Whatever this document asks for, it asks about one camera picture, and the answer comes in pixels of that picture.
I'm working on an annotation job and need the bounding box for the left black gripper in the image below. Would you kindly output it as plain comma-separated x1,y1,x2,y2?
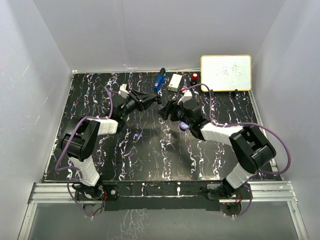
120,90,157,119

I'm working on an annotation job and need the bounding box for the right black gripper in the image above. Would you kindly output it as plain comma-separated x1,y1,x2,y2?
159,99,193,127

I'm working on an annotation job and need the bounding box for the purple round earbud case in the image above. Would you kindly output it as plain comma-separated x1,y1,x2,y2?
179,122,190,131

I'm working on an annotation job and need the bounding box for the black earbud charging case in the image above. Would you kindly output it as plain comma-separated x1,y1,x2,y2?
154,94,162,104

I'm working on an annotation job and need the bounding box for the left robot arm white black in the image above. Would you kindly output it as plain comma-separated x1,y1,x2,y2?
59,90,161,200

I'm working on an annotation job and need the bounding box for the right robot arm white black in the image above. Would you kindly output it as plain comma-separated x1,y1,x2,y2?
158,100,276,199

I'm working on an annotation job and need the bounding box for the blue black tool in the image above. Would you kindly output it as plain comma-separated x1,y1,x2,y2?
153,67,167,92

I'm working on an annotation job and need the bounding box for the white rectangular box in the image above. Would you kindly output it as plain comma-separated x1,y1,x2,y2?
167,73,182,92

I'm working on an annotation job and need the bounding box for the red emergency button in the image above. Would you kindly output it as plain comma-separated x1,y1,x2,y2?
190,72,199,86

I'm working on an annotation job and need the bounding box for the black front base bar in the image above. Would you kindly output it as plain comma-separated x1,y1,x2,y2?
74,180,253,212

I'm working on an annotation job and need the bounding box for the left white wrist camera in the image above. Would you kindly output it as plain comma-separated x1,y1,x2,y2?
118,83,129,99

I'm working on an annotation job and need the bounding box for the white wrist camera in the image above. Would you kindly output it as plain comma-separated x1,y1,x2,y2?
177,88,193,105
118,83,129,99

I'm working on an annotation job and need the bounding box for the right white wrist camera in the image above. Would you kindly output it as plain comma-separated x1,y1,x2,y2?
177,88,193,105

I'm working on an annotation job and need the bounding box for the white board wooden frame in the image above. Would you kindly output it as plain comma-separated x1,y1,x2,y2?
200,54,252,92

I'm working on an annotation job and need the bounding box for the aluminium frame rail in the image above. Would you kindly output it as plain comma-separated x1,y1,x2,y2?
18,180,309,240

